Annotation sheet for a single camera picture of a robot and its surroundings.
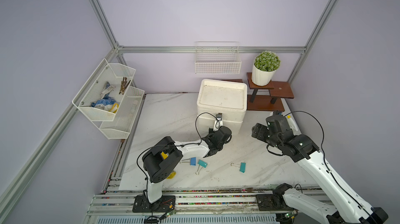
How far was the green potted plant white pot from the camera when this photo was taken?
849 mm

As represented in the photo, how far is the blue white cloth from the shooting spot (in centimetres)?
71

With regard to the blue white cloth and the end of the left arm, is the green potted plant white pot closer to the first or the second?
the end of the left arm

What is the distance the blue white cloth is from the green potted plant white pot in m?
0.77
